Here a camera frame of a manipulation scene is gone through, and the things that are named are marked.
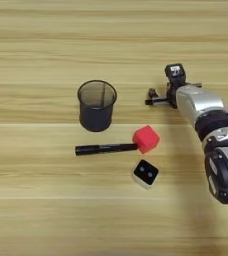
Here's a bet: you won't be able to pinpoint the black and white cube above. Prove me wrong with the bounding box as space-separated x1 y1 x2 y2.
131 159 160 190

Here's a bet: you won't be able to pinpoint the black marker pen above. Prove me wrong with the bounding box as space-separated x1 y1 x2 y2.
74 142 139 157

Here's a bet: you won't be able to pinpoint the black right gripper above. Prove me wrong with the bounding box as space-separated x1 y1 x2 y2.
144 81 204 109

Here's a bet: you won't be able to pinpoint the red foam cube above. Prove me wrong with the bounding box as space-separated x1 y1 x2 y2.
132 124 161 155

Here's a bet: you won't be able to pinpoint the black mesh pen cup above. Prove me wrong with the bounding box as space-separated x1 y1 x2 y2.
77 79 118 133

